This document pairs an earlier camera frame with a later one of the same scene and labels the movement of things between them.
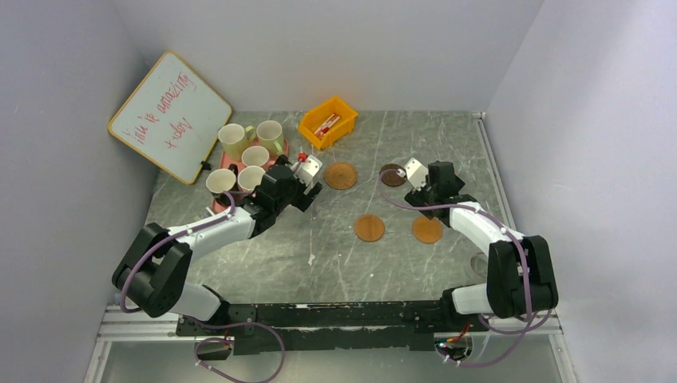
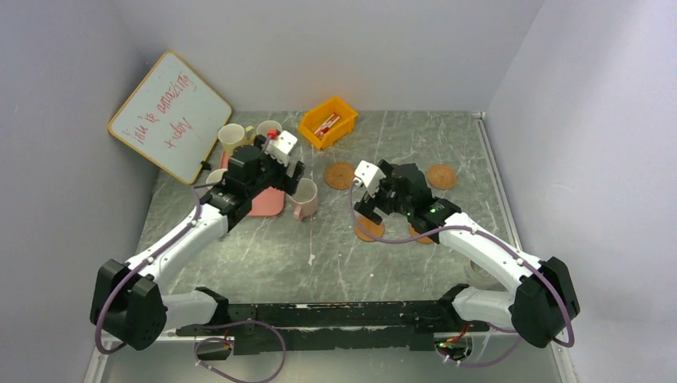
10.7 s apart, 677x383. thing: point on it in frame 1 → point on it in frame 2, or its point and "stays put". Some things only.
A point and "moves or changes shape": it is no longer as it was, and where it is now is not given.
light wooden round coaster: [369, 227] stays put
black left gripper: [302, 200] → [283, 182]
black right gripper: [418, 196] → [383, 183]
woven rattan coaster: [341, 175] stays put
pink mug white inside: [250, 177] moves or changes shape
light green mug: [271, 136] stays put
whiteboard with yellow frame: [172, 118] stays put
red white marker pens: [325, 127] stays put
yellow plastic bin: [328, 123] stays put
